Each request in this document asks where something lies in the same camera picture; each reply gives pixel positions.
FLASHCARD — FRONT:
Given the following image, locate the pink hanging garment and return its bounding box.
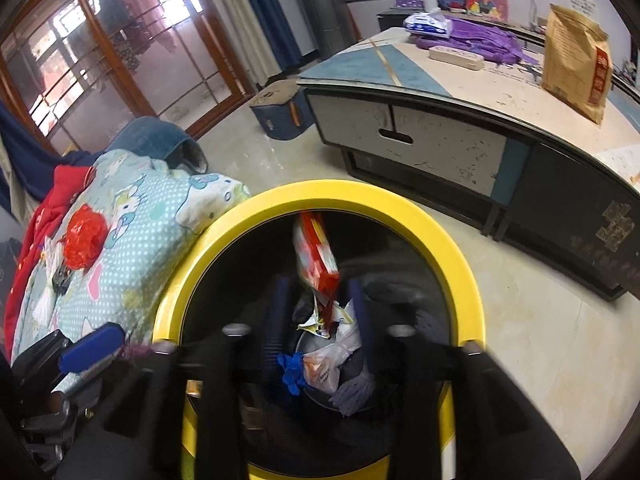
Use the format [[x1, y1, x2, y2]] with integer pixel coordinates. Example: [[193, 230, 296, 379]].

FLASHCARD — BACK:
[[112, 0, 201, 56]]

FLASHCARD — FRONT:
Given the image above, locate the red blanket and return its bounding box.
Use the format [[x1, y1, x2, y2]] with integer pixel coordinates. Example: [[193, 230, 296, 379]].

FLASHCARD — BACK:
[[2, 164, 98, 356]]

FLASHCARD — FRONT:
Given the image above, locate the beige curtain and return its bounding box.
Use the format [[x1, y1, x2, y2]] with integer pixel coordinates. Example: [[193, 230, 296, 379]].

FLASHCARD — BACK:
[[202, 0, 281, 86]]

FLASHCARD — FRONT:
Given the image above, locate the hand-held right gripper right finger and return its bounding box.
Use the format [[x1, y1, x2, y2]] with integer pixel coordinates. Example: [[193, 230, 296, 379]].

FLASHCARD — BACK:
[[347, 276, 583, 480]]

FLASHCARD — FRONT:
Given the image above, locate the blue stool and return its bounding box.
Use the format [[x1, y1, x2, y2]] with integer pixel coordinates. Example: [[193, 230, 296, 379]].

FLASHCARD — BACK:
[[249, 79, 316, 141]]

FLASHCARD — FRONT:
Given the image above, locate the dark hanging garment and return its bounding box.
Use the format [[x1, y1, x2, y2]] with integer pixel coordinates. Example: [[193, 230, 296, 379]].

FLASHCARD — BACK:
[[95, 0, 146, 76]]

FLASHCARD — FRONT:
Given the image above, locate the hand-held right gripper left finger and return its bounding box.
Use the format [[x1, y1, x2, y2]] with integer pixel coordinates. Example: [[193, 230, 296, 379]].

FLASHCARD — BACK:
[[55, 274, 296, 480]]

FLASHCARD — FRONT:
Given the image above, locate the brown paper bag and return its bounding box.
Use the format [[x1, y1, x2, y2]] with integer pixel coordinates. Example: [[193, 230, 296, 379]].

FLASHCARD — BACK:
[[541, 4, 613, 126]]

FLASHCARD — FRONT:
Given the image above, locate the blue denim cloth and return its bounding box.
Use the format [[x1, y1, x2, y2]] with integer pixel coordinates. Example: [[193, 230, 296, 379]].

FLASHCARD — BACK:
[[105, 116, 208, 176]]

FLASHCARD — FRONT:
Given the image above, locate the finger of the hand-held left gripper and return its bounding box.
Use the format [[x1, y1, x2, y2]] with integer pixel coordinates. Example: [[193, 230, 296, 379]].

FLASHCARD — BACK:
[[10, 322, 128, 396], [20, 387, 103, 461]]

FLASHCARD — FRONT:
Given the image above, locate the yellow black bin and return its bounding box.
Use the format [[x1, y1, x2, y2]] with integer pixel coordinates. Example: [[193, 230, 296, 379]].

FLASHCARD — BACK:
[[151, 180, 487, 480]]

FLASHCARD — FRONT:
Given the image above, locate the white power strip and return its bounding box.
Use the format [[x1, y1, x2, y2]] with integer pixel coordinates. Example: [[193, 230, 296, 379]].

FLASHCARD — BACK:
[[429, 45, 486, 71]]

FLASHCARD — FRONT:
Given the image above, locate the wooden glass door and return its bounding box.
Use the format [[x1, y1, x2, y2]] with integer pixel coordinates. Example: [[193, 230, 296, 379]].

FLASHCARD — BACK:
[[0, 0, 256, 153]]

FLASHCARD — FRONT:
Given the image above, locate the white wrapper packet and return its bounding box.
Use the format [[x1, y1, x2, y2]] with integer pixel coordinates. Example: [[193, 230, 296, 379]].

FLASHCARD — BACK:
[[302, 330, 363, 395]]

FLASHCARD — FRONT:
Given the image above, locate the blue curtain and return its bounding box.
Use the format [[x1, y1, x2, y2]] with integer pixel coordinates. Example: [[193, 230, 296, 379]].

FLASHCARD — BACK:
[[0, 102, 103, 203], [227, 0, 303, 68]]

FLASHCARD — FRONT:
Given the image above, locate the red white snack packet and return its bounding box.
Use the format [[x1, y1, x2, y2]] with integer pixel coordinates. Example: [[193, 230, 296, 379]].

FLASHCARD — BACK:
[[292, 211, 342, 293]]

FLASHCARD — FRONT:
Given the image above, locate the tissue pack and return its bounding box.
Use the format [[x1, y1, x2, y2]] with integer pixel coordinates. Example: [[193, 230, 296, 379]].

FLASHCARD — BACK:
[[402, 9, 453, 38]]

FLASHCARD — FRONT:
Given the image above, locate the coffee table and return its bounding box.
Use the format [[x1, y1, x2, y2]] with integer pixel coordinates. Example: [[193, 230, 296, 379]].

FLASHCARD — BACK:
[[296, 26, 640, 302]]

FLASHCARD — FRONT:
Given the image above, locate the red plastic bag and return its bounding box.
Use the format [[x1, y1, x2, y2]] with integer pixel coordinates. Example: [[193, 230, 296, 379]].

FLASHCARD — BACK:
[[62, 205, 110, 271]]

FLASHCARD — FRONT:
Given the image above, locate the printed cartoon blanket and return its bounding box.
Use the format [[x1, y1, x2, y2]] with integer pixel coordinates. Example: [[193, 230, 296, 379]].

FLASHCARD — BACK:
[[10, 149, 251, 361]]

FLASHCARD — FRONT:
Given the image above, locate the blue glove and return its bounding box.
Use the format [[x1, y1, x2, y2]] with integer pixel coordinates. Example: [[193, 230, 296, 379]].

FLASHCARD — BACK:
[[276, 352, 307, 395]]

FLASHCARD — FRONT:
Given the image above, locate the grey tower air conditioner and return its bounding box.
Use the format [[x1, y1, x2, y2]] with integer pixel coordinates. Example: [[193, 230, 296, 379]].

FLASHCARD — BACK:
[[312, 0, 363, 48]]

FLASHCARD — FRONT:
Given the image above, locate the purple bag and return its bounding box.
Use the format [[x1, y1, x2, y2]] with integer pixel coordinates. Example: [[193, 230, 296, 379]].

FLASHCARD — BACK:
[[416, 16, 543, 81]]

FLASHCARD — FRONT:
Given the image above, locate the small black object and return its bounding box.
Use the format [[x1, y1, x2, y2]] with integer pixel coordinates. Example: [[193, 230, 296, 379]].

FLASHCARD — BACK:
[[50, 265, 73, 293]]

